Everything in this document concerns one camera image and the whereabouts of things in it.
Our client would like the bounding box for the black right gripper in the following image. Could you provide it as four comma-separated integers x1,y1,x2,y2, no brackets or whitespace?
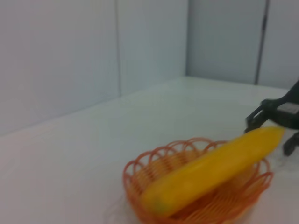
244,80,299,157

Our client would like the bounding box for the orange plastic woven basket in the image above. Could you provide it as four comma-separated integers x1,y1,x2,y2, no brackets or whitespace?
122,137,275,224

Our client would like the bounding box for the yellow banana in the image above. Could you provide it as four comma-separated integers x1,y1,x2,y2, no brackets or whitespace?
141,126,286,219

